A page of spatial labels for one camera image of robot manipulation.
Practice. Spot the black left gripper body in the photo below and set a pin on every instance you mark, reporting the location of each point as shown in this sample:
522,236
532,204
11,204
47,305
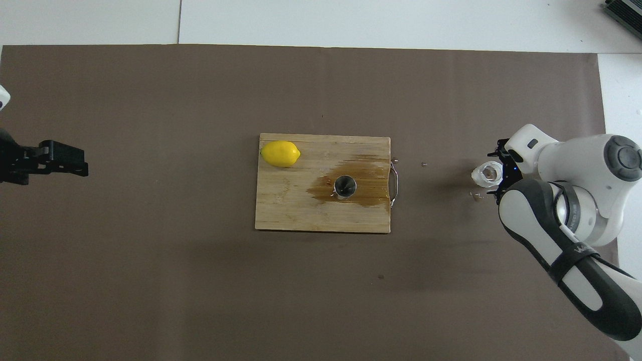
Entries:
12,160

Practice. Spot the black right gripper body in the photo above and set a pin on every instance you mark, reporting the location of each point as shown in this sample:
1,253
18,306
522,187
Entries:
512,170

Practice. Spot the crinkled clear plastic cup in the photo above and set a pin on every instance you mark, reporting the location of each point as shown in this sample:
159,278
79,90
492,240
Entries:
484,174

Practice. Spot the steel double jigger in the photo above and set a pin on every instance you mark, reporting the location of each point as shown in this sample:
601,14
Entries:
345,185

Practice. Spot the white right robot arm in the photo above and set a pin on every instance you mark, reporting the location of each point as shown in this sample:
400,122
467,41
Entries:
592,165

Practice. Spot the brown paper table mat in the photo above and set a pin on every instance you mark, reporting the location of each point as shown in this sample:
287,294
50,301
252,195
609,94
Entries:
200,281

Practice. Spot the black ridged device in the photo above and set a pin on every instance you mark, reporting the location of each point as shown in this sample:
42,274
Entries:
627,12

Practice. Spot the yellow lemon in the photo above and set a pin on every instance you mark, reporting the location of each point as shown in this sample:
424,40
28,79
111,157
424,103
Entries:
280,154

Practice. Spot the wooden cutting board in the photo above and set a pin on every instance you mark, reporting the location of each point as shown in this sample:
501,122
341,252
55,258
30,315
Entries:
286,200

